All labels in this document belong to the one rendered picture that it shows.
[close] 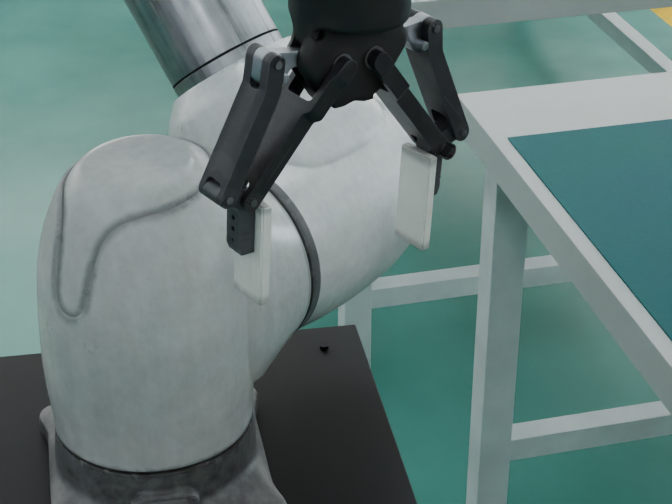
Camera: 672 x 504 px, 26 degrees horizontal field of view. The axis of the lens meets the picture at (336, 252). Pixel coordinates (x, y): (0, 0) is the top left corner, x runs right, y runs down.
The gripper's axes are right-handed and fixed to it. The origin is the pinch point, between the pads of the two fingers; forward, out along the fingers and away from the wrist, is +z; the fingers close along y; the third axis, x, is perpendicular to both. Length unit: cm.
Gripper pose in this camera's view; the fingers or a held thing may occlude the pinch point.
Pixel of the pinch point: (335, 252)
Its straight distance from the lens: 96.9
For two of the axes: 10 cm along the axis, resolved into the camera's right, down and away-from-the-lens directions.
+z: -0.5, 8.8, 4.7
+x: 6.1, 4.0, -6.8
